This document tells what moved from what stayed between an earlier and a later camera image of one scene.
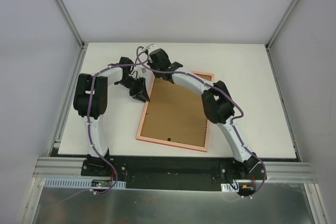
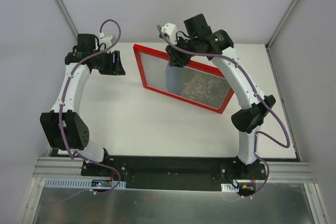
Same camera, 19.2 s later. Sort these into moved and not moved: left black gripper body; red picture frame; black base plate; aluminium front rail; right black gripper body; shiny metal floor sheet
Moved: left black gripper body; right black gripper body; red picture frame
Not moved: black base plate; shiny metal floor sheet; aluminium front rail
